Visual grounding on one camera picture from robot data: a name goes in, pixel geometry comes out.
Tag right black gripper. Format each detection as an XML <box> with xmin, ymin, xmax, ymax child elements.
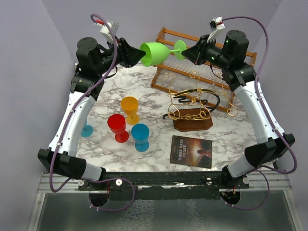
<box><xmin>182</xmin><ymin>34</ymin><xmax>231</xmax><ymax>69</ymax></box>

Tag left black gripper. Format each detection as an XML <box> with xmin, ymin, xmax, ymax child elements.
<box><xmin>95</xmin><ymin>35</ymin><xmax>146</xmax><ymax>75</ymax></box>

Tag green plastic wine glass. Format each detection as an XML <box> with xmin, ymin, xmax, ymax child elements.
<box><xmin>139</xmin><ymin>40</ymin><xmax>187</xmax><ymax>67</ymax></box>

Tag clear wine glass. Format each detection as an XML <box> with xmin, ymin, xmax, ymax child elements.
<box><xmin>208</xmin><ymin>71</ymin><xmax>224</xmax><ymax>96</ymax></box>

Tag gold wire wine glass rack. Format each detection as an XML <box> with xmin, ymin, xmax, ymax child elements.
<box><xmin>163</xmin><ymin>71</ymin><xmax>239</xmax><ymax>132</ymax></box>

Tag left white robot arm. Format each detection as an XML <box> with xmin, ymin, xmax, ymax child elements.
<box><xmin>38</xmin><ymin>37</ymin><xmax>120</xmax><ymax>190</ymax></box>

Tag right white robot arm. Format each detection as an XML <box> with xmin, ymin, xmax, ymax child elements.
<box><xmin>128</xmin><ymin>30</ymin><xmax>295</xmax><ymax>188</ymax></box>

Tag wooden two-tier shelf rack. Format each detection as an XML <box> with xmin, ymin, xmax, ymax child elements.
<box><xmin>150</xmin><ymin>27</ymin><xmax>257</xmax><ymax>113</ymax></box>

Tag yellow plastic wine glass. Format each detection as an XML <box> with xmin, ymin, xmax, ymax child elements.
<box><xmin>121</xmin><ymin>96</ymin><xmax>140</xmax><ymax>125</ymax></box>

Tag red plastic wine glass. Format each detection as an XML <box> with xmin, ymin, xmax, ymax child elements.
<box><xmin>107</xmin><ymin>114</ymin><xmax>129</xmax><ymax>143</ymax></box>

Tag light blue plastic wine glass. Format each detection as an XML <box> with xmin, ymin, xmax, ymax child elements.
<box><xmin>81</xmin><ymin>120</ymin><xmax>94</xmax><ymax>138</ymax></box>

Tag dark book three days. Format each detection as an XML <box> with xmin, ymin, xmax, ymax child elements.
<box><xmin>170</xmin><ymin>135</ymin><xmax>212</xmax><ymax>169</ymax></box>

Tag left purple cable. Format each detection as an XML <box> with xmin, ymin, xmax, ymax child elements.
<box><xmin>49</xmin><ymin>13</ymin><xmax>136</xmax><ymax>212</ymax></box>

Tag purple cable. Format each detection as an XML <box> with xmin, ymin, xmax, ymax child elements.
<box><xmin>216</xmin><ymin>16</ymin><xmax>298</xmax><ymax>211</ymax></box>
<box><xmin>49</xmin><ymin>13</ymin><xmax>136</xmax><ymax>212</ymax></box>

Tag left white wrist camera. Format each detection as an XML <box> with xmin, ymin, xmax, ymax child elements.
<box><xmin>96</xmin><ymin>20</ymin><xmax>120</xmax><ymax>44</ymax></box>

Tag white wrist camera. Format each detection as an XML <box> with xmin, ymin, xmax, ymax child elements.
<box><xmin>207</xmin><ymin>17</ymin><xmax>225</xmax><ymax>42</ymax></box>
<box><xmin>96</xmin><ymin>20</ymin><xmax>120</xmax><ymax>44</ymax></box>

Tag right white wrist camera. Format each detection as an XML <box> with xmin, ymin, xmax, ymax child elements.
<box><xmin>207</xmin><ymin>17</ymin><xmax>225</xmax><ymax>42</ymax></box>

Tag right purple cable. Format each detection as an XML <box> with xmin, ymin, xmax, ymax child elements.
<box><xmin>216</xmin><ymin>16</ymin><xmax>298</xmax><ymax>211</ymax></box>

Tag black metal base rail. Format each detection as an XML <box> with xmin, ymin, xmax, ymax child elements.
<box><xmin>78</xmin><ymin>171</ymin><xmax>249</xmax><ymax>201</ymax></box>

